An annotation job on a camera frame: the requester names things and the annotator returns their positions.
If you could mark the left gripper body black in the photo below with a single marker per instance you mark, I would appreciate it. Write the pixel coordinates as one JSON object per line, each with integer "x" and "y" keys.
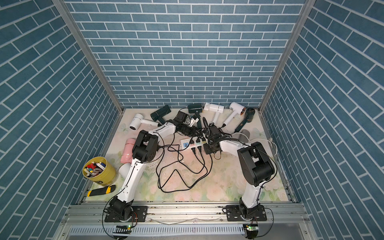
{"x": 188, "y": 131}

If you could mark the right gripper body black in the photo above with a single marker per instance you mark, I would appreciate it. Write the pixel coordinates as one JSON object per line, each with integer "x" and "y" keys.
{"x": 209, "y": 147}

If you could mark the white multicolour power strip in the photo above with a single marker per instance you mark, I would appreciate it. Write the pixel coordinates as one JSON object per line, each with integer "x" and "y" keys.
{"x": 189, "y": 143}

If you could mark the dark green boxy hair dryer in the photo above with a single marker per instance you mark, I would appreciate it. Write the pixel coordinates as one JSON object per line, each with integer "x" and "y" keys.
{"x": 196, "y": 109}

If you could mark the dark teal round hair dryer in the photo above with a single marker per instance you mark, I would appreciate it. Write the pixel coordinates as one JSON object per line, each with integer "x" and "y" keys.
{"x": 249, "y": 115}

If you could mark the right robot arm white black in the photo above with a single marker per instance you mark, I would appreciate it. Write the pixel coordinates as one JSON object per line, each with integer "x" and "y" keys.
{"x": 257, "y": 168}

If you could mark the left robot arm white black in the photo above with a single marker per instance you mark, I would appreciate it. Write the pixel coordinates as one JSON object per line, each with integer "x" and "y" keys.
{"x": 144, "y": 152}

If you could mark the grey oval pad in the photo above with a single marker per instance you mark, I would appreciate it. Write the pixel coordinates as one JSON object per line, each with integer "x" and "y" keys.
{"x": 244, "y": 136}

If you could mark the white boxy hair dryer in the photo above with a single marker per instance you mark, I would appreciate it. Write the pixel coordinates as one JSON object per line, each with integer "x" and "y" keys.
{"x": 217, "y": 109}

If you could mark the dark green slim hair dryer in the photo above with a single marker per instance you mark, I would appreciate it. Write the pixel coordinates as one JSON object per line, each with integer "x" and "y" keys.
{"x": 159, "y": 114}

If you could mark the pink hair dryer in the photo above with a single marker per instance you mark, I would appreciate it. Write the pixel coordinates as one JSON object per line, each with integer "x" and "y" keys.
{"x": 127, "y": 155}

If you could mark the black yellow utility knife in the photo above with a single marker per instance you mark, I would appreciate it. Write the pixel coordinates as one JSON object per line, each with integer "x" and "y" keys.
{"x": 101, "y": 191}

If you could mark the yellow cup with small items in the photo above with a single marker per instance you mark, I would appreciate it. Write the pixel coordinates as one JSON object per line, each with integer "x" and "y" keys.
{"x": 100, "y": 171}

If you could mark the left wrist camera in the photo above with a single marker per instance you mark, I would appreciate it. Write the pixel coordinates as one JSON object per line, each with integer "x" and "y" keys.
{"x": 184, "y": 118}

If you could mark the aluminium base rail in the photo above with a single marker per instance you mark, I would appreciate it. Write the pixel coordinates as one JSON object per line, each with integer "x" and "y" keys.
{"x": 188, "y": 221}

